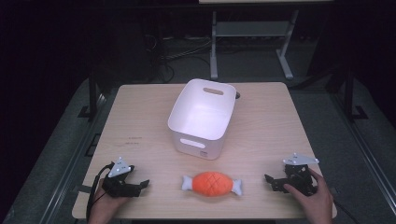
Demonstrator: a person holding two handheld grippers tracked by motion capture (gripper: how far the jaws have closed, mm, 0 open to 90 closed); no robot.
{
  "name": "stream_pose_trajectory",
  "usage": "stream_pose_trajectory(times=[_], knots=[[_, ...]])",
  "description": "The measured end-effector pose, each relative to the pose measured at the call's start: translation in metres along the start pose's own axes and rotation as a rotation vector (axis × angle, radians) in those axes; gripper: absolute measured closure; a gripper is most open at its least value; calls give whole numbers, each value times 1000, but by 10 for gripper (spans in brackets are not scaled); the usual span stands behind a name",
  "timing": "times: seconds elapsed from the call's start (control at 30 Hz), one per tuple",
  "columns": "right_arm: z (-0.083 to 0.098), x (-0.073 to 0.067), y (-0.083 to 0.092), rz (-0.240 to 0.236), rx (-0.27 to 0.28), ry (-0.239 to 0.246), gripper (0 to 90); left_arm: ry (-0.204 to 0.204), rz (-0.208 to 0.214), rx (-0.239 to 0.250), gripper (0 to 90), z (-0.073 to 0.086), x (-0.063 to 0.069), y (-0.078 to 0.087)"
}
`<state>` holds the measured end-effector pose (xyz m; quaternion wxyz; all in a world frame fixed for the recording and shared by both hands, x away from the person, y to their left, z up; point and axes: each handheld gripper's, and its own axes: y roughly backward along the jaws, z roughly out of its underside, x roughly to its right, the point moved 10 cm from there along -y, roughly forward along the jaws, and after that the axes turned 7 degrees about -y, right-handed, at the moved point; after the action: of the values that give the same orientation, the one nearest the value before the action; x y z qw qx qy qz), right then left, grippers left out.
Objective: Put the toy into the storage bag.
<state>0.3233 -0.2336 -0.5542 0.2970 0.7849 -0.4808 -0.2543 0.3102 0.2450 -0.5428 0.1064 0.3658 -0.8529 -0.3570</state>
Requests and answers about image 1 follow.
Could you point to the black metal stand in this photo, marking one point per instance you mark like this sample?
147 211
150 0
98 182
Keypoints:
349 96
92 96

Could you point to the small dark round object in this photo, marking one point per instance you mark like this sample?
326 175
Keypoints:
237 95

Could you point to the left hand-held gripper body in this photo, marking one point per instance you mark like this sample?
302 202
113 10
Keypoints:
120 168

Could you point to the aluminium rail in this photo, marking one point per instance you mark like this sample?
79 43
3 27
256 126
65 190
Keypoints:
71 165
367 155

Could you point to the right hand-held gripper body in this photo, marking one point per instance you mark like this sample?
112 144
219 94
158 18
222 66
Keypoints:
300 175

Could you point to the person's right hand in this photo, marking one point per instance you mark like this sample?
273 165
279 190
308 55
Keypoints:
314 202

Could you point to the white metal table frame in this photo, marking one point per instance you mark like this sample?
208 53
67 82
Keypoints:
249 29

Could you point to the orange plush meat toy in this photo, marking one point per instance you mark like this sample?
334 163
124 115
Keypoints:
212 184

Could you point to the white plastic bin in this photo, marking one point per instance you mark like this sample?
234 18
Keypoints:
202 121

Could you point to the grey tape strip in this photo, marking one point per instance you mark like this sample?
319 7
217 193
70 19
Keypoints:
83 188

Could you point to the person's left hand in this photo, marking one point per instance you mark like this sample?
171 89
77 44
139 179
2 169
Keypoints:
104 205

